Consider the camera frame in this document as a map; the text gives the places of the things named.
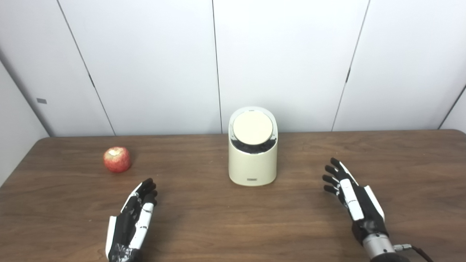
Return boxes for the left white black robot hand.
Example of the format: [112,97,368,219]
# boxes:
[106,178,158,262]

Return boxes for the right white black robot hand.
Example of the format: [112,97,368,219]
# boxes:
[322,158,388,245]

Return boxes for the red apple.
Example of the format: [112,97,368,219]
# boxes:
[103,147,131,173]

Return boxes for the cream-colored round bin lid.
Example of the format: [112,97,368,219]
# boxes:
[233,111,273,144]

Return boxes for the cream-colored bin body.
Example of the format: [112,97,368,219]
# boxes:
[228,107,278,187]

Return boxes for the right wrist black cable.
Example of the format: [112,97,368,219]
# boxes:
[393,244,434,262]

